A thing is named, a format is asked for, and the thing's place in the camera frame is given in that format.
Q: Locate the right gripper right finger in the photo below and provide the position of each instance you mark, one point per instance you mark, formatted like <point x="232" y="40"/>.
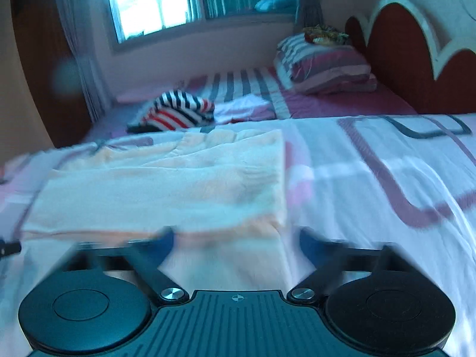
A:
<point x="330" y="260"/>

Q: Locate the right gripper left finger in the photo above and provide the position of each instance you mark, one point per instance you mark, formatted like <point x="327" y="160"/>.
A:
<point x="145" y="257"/>

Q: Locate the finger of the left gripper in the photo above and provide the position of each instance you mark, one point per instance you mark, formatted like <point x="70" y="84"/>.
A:
<point x="9" y="248"/>

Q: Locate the cream knit sweater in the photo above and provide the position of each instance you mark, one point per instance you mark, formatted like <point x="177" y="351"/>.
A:
<point x="223" y="193"/>

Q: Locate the patterned white pink quilt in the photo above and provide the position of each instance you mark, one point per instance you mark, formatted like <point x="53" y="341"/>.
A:
<point x="409" y="180"/>

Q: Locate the striped red navy garment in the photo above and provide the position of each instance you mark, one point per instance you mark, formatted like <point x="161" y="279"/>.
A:
<point x="172" y="110"/>

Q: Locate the pink flat pillow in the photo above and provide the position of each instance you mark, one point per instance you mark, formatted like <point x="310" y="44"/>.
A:
<point x="148" y="92"/>

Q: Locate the white folded garment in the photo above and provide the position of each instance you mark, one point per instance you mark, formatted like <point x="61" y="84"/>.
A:
<point x="250" y="108"/>

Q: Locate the striped purple bed sheet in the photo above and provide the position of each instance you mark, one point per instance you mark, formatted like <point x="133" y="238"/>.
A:
<point x="263" y="82"/>

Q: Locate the striped folded pillow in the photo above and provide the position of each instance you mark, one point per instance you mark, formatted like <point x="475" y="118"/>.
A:
<point x="308" y="68"/>

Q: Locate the red white heart headboard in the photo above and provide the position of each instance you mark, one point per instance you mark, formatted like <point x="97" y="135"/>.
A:
<point x="404" y="52"/>

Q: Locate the yellow patterned cloth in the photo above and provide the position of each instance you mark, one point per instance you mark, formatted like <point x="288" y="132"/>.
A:
<point x="325" y="35"/>

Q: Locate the dark wooden door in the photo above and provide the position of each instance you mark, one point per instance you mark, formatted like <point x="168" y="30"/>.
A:
<point x="50" y="70"/>

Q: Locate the teal cushion on sill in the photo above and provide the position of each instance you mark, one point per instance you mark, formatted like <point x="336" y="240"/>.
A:
<point x="275" y="5"/>

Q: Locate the left grey curtain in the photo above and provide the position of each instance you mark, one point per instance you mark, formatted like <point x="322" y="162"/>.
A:
<point x="75" y="19"/>

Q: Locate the window with grey frame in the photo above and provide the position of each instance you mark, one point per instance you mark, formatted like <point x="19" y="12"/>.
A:
<point x="197" y="3"/>

